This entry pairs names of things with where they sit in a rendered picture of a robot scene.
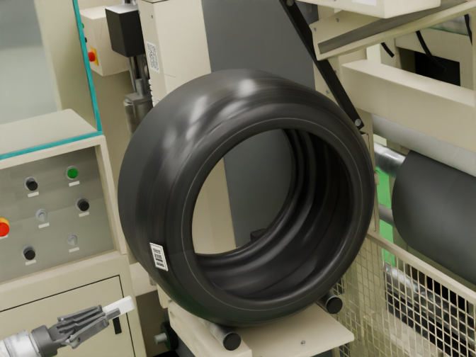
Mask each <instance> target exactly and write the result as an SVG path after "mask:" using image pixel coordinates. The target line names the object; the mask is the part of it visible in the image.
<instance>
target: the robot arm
mask: <svg viewBox="0 0 476 357"><path fill-rule="evenodd" d="M98 307H99V308H98ZM134 308H135V306H134V304H133V301H132V298H131V297H130V296H127V297H125V298H123V299H121V300H119V301H117V302H114V303H112V304H110V305H108V306H106V307H103V308H102V307H101V305H99V306H97V305H96V306H93V307H90V308H87V309H85V310H81V311H78V312H75V313H72V314H68V315H64V316H59V317H58V318H57V320H58V323H57V324H54V325H53V326H51V327H50V328H49V329H48V328H47V327H46V325H42V326H40V327H38V328H35V329H33V330H32V331H31V334H28V332H27V331H26V330H23V331H21V332H19V333H17V334H14V335H13V336H10V337H7V338H5V339H3V340H1V341H0V357H54V356H56V355H57V354H58V352H57V350H58V349H60V348H63V347H65V346H67V345H69V346H71V347H72V349H76V348H77V347H78V346H79V345H80V344H81V343H83V342H84V341H86V340H87V339H89V338H91V337H92V336H94V335H95V334H97V333H99V332H100V331H102V330H104V329H105V328H106V327H108V325H109V324H110V323H109V320H111V319H113V318H115V317H118V316H120V315H122V314H124V313H126V312H129V311H130V310H133V309H134Z"/></svg>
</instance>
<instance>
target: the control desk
mask: <svg viewBox="0 0 476 357"><path fill-rule="evenodd" d="M127 296H130V297H131V298H132V301H133V304H134V306H135V308H134V309H133V310H130V311H129V312H126V313H124V314H122V315H120V316H118V317H115V318H113V319H111V320H109V323H110V324H109V325H108V327H106V328H105V329H104V330H102V331H100V332H99V333H97V334H95V335H94V336H92V337H91V338H89V339H87V340H86V341H84V342H83V343H81V344H80V345H79V346H78V347H77V348H76V349H72V347H71V346H69V345H67V346H65V347H63V348H59V349H58V350H57V352H58V354H57V355H56V356H54V357H147V354H146V351H145V343H144V339H143V335H142V328H141V324H140V317H139V313H138V309H137V302H136V298H135V291H134V287H133V283H132V276H131V272H130V265H129V261H128V255H127V249H126V245H125V238H124V234H123V230H122V227H121V223H120V217H119V212H118V201H117V197H116V193H115V186H114V182H113V175H112V171H111V164H110V159H109V156H108V149H107V144H106V138H105V137H104V136H103V135H99V136H96V137H91V138H87V139H84V140H79V141H76V142H70V143H67V144H62V145H59V146H56V147H51V148H47V149H42V150H39V151H36V152H31V153H27V154H22V155H19V156H16V157H10V158H7V159H2V160H0V341H1V340H3V339H5V338H7V337H10V336H13V335H14V334H17V333H19V332H21V331H23V330H26V331H27V332H28V334H31V331H32V330H33V329H35V328H38V327H40V326H42V325H46V327H47V328H48V329H49V328H50V327H51V326H53V325H54V324H57V323H58V320H57V318H58V317H59V316H64V315H70V314H72V313H75V312H78V311H81V310H85V309H87V308H90V307H93V306H96V305H97V306H99V305H101V307H102V308H103V307H106V306H108V305H110V304H112V303H114V302H117V301H119V300H121V299H123V298H126V297H127ZM98 308H99V307H98Z"/></svg>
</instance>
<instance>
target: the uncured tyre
mask: <svg viewBox="0 0 476 357"><path fill-rule="evenodd" d="M277 129H281V130H282V131H283V134H284V135H285V138H286V140H287V142H288V146H289V149H290V155H291V162H292V174H291V180H290V187H289V190H288V194H287V196H286V199H285V202H284V204H283V206H282V208H281V209H280V212H279V213H278V214H277V216H276V218H275V219H274V221H273V222H272V223H271V224H270V225H269V226H268V227H267V228H266V229H265V230H264V231H263V232H262V233H261V234H260V235H259V236H258V237H257V238H255V239H253V240H252V241H250V242H249V243H247V244H245V245H244V246H241V247H240V248H237V249H234V250H231V251H227V252H223V253H219V254H199V253H195V250H194V246H193V237H192V222H193V212H194V208H195V205H196V201H197V198H198V195H199V193H200V190H201V188H202V186H203V184H204V182H205V180H206V178H207V177H208V175H209V173H210V172H211V171H212V170H213V168H214V167H215V165H216V164H217V163H218V162H219V160H221V158H223V157H224V156H225V155H226V153H228V152H229V151H230V150H231V149H233V148H234V147H236V146H237V145H238V144H239V143H241V142H243V141H245V140H246V139H248V138H250V137H253V136H254V135H257V134H259V133H262V132H266V131H269V130H277ZM374 198H375V179H374V172H373V164H372V161H371V158H370V153H369V151H368V148H367V145H366V143H365V140H364V139H363V136H362V135H361V133H360V131H359V130H358V128H357V127H356V125H355V124H354V123H353V121H352V120H351V119H350V117H348V116H347V114H346V113H345V112H344V111H343V110H342V109H341V108H340V107H339V106H338V105H337V104H336V103H335V102H333V100H331V99H330V98H328V97H327V96H325V95H324V94H322V93H320V92H318V91H316V90H314V89H311V88H310V87H307V86H304V85H302V84H299V83H296V82H294V81H291V80H289V79H285V78H283V77H281V76H278V75H275V74H272V73H269V72H265V71H261V70H257V69H226V70H222V71H218V72H213V73H209V74H205V75H202V76H200V77H197V78H195V79H192V80H190V81H188V82H186V83H185V84H182V85H180V86H179V87H178V88H176V89H174V90H173V91H172V92H170V93H169V94H167V95H166V96H165V97H163V99H162V100H160V101H159V102H158V103H157V104H156V105H155V106H154V107H153V108H152V109H151V111H150V112H148V114H147V115H146V116H145V117H144V119H143V120H142V122H141V123H140V124H139V126H138V127H137V129H136V131H135V132H134V134H133V136H132V138H131V140H130V142H129V144H128V146H127V149H126V151H125V154H124V157H123V161H122V164H121V167H120V173H119V178H118V212H119V217H120V223H121V227H122V230H123V234H124V236H125V239H126V242H127V244H128V246H129V248H130V250H131V252H132V253H133V255H134V256H135V258H136V259H137V261H138V262H139V263H140V265H141V266H142V267H143V268H144V269H145V270H146V272H148V274H149V275H150V276H151V277H152V278H153V279H154V281H155V282H156V283H157V284H158V285H159V287H160V288H161V289H162V290H163V291H164V292H165V293H166V294H167V295H168V296H169V297H170V298H171V299H172V300H173V301H174V302H175V303H176V304H177V305H178V306H180V307H182V308H183V309H184V310H186V311H187V312H190V313H191V314H192V315H195V316H197V317H199V318H201V319H205V320H208V321H209V322H213V323H216V324H221V325H225V326H229V327H259V326H263V325H267V324H273V323H276V322H279V321H282V320H284V319H287V318H289V317H292V316H294V315H296V314H298V313H300V312H302V311H303V310H305V309H307V308H308V307H310V306H311V305H313V304H315V303H316V302H317V301H318V300H319V299H321V298H322V297H323V296H324V295H326V294H327V293H328V292H329V291H330V290H331V289H332V288H333V287H334V286H335V285H336V284H337V283H338V282H339V280H340V279H341V278H342V277H343V275H344V274H345V273H346V272H347V270H348V269H349V267H350V266H351V264H352V263H353V261H354V259H355V258H356V256H357V254H358V252H359V251H360V249H361V246H362V244H363V242H364V239H365V238H366V235H367V232H368V228H369V225H370V221H371V217H372V214H373V206H374ZM150 243H153V244H156V245H159V246H162V249H163V252H164V257H165V260H166V265H167V268H168V271H166V270H164V269H161V268H157V267H156V266H155V262H154V257H153V254H152V250H151V246H150Z"/></svg>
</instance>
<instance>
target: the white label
mask: <svg viewBox="0 0 476 357"><path fill-rule="evenodd" d="M150 246H151V250H152V254H153V257H154V262H155V266H156V267H157V268H161V269H164V270H166V271H168V268H167V265H166V260H165V257H164V252H163V249H162V246H159V245H156V244H153V243H150Z"/></svg>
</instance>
